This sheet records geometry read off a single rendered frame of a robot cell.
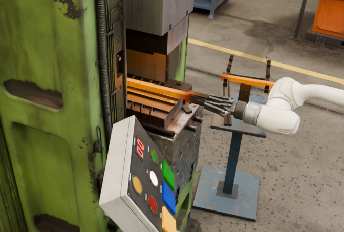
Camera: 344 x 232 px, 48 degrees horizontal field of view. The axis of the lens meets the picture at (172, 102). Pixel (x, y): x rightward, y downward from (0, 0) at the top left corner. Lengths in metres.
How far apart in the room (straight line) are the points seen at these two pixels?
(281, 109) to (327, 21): 3.58
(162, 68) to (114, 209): 1.03
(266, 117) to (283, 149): 1.63
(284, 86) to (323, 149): 1.67
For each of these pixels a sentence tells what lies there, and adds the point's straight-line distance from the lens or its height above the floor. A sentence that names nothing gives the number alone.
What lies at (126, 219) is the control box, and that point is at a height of 1.11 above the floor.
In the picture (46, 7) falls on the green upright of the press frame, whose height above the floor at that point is 1.47.
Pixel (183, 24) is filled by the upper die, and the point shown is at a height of 1.34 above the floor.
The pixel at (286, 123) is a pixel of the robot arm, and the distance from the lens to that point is 1.53.
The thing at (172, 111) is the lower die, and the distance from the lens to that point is 1.66.
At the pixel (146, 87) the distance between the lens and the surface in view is 1.69.
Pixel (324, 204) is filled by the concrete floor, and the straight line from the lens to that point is 2.82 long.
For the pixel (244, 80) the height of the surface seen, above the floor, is 0.94.
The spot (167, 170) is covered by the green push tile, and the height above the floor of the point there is 1.02.
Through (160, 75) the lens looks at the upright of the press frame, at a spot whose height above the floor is 0.96.
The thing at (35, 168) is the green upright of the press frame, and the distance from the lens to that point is 1.81.
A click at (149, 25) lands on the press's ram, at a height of 1.40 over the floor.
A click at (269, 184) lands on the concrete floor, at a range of 2.81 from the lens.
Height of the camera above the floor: 1.91
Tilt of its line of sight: 33 degrees down
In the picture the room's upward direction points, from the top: 3 degrees clockwise
